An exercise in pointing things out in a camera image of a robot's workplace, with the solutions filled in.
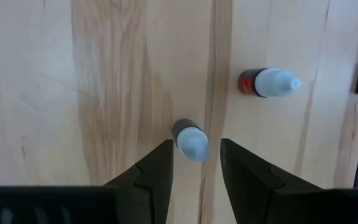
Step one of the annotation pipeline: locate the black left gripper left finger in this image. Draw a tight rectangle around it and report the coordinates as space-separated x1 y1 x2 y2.
104 139 174 224

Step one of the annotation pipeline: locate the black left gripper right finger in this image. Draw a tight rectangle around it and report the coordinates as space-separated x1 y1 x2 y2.
221 139 323 224

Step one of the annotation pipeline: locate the small dark dropper bottle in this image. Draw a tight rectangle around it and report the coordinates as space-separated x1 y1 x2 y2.
171 118 211 163

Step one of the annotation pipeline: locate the small red-label dropper bottle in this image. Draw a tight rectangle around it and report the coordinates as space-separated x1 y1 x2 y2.
237 67 303 99

